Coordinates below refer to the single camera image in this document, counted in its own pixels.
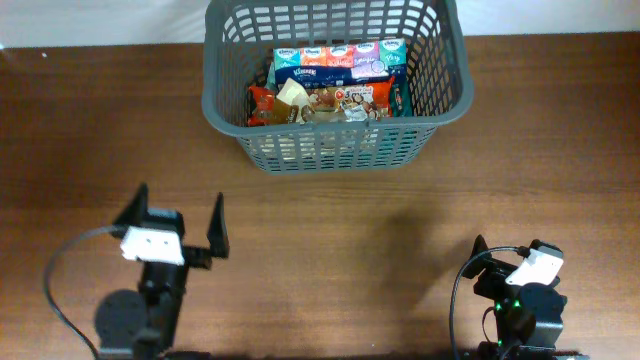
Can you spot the light teal snack packet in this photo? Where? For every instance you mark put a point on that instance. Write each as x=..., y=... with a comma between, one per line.
x=271, y=83

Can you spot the Kleenex tissue multipack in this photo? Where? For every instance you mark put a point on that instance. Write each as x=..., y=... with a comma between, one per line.
x=348, y=64

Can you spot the green coffee bag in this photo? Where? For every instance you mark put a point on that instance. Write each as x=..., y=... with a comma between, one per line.
x=400, y=100

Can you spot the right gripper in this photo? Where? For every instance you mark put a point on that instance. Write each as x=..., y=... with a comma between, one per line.
x=496, y=274

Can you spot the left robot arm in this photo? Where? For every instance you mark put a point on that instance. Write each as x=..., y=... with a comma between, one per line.
x=142, y=323

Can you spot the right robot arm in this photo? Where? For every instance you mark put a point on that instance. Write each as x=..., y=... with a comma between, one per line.
x=527, y=325

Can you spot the grey plastic basket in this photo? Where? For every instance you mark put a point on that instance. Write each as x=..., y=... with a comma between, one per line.
x=240, y=37

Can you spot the brown white pastry bag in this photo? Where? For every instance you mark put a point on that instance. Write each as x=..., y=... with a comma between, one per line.
x=320, y=105

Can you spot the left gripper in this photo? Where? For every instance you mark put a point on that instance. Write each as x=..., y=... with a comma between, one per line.
x=216, y=238

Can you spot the orange spaghetti packet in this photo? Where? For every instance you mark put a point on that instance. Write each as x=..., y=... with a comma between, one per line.
x=380, y=92

